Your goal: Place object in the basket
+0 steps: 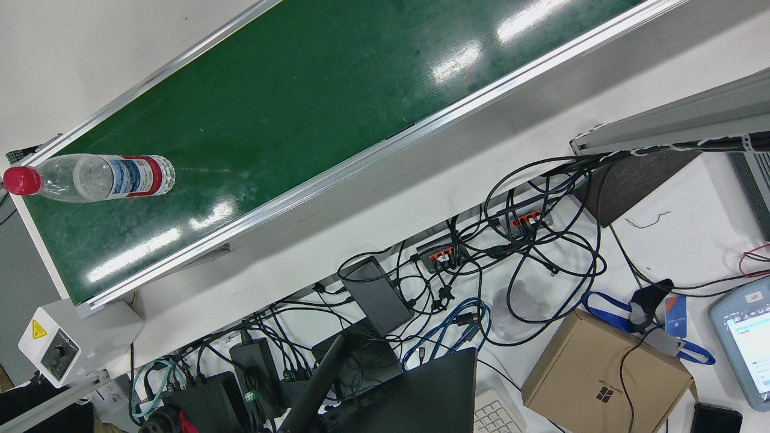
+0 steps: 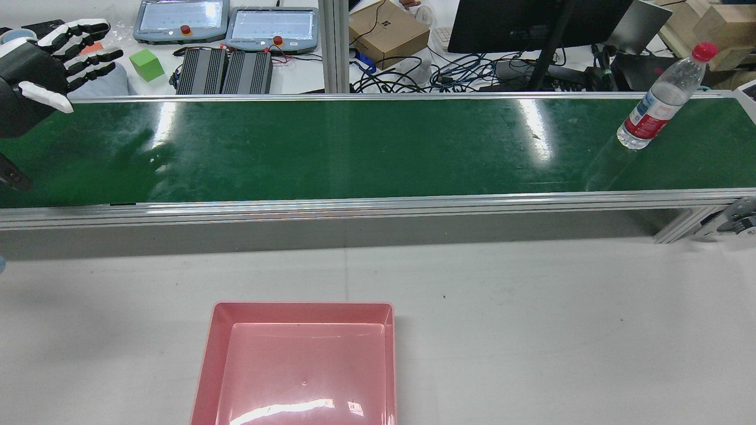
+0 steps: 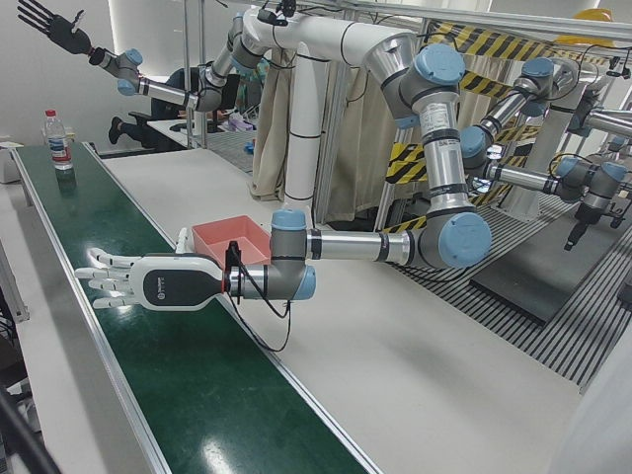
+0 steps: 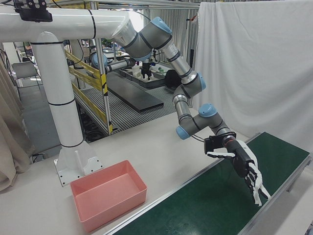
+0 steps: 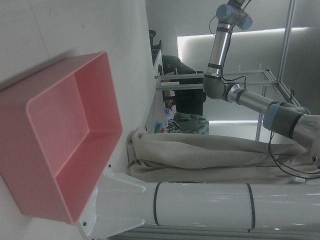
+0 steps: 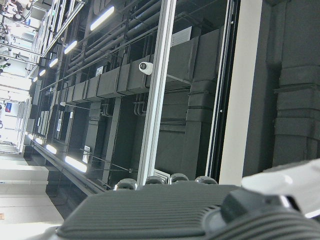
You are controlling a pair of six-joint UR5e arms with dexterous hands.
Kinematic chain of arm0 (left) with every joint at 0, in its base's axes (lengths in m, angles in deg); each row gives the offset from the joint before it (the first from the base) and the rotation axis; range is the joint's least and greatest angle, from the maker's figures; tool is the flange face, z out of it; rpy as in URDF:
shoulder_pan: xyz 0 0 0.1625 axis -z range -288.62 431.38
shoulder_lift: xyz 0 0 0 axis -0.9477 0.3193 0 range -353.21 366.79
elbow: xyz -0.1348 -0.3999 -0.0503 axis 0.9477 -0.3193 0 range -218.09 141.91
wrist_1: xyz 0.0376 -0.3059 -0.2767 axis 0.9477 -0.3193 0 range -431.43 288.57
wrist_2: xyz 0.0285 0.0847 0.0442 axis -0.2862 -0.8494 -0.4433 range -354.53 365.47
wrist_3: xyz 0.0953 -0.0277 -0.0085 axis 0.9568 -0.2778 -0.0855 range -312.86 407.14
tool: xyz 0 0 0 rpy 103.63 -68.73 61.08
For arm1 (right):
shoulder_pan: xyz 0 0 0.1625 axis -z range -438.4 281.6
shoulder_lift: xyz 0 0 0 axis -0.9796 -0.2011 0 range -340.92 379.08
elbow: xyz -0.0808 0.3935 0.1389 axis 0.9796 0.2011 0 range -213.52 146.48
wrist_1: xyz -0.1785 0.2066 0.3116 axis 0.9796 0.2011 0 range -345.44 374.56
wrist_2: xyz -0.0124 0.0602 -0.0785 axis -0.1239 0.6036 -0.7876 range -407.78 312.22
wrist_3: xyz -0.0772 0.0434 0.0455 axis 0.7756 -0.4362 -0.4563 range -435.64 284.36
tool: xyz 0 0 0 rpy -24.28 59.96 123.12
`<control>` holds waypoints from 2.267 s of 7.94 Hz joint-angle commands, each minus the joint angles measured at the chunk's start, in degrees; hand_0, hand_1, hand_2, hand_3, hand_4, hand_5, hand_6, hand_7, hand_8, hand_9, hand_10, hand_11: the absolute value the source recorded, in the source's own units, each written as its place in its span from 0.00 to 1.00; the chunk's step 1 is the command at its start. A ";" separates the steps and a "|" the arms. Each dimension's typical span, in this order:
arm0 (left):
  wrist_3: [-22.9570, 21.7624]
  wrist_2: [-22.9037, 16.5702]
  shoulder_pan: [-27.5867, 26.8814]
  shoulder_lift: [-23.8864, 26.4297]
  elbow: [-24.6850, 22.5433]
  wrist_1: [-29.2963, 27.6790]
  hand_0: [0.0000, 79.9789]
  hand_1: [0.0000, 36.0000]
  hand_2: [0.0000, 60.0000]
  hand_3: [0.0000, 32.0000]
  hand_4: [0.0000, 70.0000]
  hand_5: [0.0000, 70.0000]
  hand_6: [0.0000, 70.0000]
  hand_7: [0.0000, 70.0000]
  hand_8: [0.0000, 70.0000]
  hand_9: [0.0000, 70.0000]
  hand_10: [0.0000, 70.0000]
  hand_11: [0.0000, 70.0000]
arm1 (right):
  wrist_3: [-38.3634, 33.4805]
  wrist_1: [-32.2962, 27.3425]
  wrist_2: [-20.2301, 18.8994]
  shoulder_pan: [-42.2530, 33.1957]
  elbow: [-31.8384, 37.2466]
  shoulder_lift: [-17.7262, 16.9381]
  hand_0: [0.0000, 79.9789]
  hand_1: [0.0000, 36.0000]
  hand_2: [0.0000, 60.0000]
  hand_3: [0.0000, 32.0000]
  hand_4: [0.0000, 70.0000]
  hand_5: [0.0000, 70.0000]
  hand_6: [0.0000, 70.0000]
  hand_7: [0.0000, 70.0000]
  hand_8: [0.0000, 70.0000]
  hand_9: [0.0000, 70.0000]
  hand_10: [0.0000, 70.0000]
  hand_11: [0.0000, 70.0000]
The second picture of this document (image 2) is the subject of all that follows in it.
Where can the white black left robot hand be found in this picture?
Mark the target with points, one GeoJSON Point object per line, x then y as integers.
{"type": "Point", "coordinates": [29, 71]}

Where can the clear water bottle red cap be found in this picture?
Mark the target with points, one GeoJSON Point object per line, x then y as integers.
{"type": "Point", "coordinates": [661, 100]}

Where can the pink plastic basket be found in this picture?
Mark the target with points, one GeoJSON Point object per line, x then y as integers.
{"type": "Point", "coordinates": [295, 378]}

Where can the green cube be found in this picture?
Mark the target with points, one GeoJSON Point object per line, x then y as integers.
{"type": "Point", "coordinates": [146, 65]}

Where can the grey teach pendant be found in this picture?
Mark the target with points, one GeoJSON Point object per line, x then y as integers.
{"type": "Point", "coordinates": [177, 20]}
{"type": "Point", "coordinates": [271, 29]}

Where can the black finned controller box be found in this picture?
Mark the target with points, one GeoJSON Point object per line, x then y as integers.
{"type": "Point", "coordinates": [248, 74]}
{"type": "Point", "coordinates": [201, 72]}

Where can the brown cardboard box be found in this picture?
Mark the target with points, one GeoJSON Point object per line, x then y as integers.
{"type": "Point", "coordinates": [387, 32]}

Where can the black monitor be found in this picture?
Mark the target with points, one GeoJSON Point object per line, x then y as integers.
{"type": "Point", "coordinates": [520, 23]}

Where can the black monitor stand pole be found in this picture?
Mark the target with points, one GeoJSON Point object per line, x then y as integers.
{"type": "Point", "coordinates": [546, 56]}

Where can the grey laptop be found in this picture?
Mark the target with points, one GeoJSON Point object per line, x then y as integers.
{"type": "Point", "coordinates": [641, 26]}

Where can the stacked cardboard boxes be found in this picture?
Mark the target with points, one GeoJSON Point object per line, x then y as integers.
{"type": "Point", "coordinates": [717, 29]}

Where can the grey conveyor motor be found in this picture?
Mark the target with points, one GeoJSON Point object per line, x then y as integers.
{"type": "Point", "coordinates": [741, 215]}

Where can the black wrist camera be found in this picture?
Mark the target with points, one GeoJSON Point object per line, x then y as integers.
{"type": "Point", "coordinates": [12, 174]}

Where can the aluminium profile post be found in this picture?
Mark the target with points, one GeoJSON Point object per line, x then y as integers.
{"type": "Point", "coordinates": [333, 47]}

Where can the green conveyor belt aluminium frame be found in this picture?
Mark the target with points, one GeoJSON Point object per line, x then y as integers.
{"type": "Point", "coordinates": [354, 147]}

